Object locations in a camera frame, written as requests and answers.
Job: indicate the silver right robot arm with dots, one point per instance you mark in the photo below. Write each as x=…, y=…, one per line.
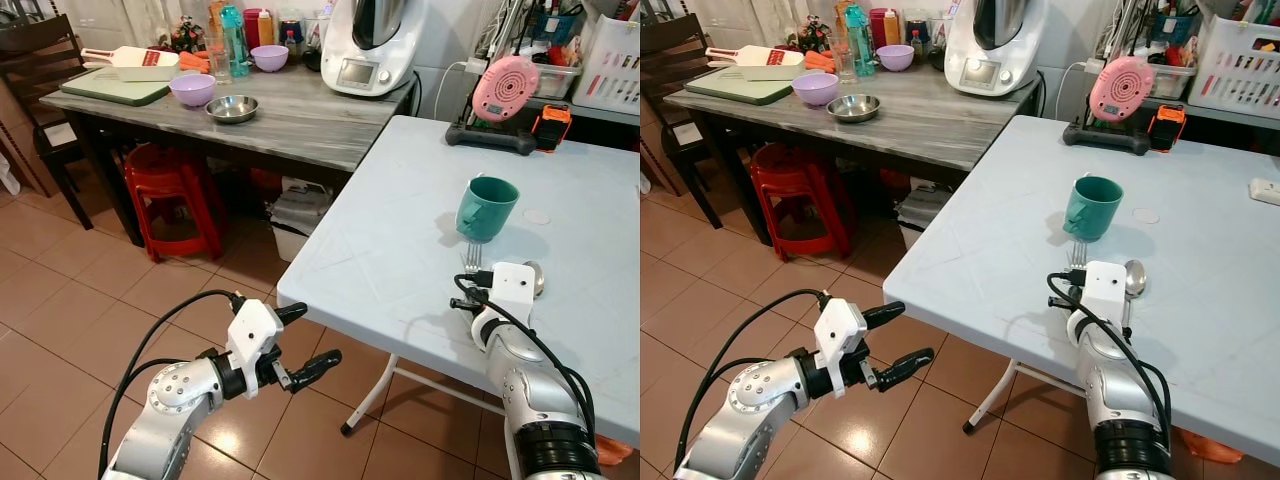
x=535, y=400
x=1120, y=400

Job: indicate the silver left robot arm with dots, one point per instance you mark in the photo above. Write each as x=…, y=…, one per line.
x=745, y=405
x=165, y=410

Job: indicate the silver metal fork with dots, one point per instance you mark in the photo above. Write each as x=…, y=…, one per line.
x=471, y=258
x=1077, y=254

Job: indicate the silver metal spoon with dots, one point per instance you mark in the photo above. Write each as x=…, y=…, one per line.
x=537, y=277
x=1135, y=278

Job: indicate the white folding table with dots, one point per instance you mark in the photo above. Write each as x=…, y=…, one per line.
x=420, y=230
x=1000, y=260

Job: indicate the white plastic bin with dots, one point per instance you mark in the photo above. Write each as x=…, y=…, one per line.
x=298, y=220
x=920, y=215

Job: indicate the green plastic cup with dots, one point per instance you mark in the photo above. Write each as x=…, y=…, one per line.
x=1092, y=208
x=488, y=208

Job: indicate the round white sticker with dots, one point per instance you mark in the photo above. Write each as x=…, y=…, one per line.
x=537, y=216
x=1146, y=215

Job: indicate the red plastic stool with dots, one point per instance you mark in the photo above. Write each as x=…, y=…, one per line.
x=800, y=195
x=175, y=195

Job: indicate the black tool base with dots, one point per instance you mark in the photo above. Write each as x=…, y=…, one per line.
x=490, y=137
x=1105, y=137

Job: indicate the grey wooden kitchen table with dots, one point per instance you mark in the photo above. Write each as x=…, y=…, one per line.
x=300, y=120
x=930, y=125

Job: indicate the orange black device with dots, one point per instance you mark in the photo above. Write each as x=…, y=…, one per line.
x=1167, y=128
x=552, y=128

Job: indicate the orange plastic bag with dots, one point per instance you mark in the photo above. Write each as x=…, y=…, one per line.
x=612, y=450
x=1212, y=447

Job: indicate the stainless steel bowl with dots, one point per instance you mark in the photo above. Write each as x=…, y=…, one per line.
x=854, y=108
x=232, y=108

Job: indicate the white power strip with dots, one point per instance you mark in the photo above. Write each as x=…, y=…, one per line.
x=1266, y=191

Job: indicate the large purple bowl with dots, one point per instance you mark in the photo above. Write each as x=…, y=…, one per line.
x=816, y=89
x=193, y=90

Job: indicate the clear plastic container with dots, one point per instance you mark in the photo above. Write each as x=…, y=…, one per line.
x=1172, y=80
x=555, y=80

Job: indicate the small purple bowl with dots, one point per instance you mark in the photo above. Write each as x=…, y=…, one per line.
x=269, y=58
x=894, y=58

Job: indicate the white kitchen food processor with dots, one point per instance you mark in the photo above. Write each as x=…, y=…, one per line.
x=993, y=50
x=370, y=50

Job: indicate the green cutting board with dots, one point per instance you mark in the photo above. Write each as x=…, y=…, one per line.
x=735, y=88
x=110, y=90

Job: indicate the teal water bottle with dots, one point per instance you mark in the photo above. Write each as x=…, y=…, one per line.
x=235, y=42
x=858, y=42

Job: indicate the white plastic basket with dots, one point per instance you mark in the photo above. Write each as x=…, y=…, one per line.
x=1235, y=65
x=610, y=65

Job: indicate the red canister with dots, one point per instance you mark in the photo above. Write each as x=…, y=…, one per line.
x=877, y=28
x=251, y=28

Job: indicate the dark wooden chair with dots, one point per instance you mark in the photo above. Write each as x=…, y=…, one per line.
x=668, y=70
x=40, y=70

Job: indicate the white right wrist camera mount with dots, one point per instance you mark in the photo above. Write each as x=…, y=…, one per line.
x=1104, y=288
x=513, y=285

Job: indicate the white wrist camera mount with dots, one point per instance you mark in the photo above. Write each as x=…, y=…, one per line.
x=513, y=285
x=252, y=325
x=838, y=325
x=1104, y=288

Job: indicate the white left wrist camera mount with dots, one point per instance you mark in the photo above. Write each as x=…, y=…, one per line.
x=838, y=325
x=252, y=325

